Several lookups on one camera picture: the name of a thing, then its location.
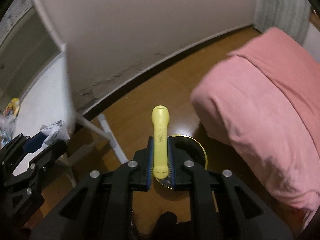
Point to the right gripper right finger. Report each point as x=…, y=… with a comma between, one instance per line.
x=224, y=207

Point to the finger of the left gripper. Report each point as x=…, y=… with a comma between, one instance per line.
x=38, y=163
x=14, y=152

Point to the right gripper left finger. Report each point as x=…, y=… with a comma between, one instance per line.
x=100, y=206

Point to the white paper wrapper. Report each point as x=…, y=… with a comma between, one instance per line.
x=55, y=132

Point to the yellow plastic handle tool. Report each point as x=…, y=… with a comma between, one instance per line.
x=160, y=119

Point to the gold rimmed trash bin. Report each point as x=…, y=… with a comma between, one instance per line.
x=180, y=149

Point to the clear crumpled plastic bag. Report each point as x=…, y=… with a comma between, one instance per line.
x=8, y=124

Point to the yellow snack packet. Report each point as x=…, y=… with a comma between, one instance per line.
x=12, y=108

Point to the white desk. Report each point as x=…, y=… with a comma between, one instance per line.
x=48, y=99

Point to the white desk hutch shelf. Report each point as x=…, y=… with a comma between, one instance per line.
x=29, y=42

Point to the pink bed blanket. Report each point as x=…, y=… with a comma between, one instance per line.
x=264, y=102

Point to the grey green curtain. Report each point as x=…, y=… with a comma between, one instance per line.
x=290, y=16

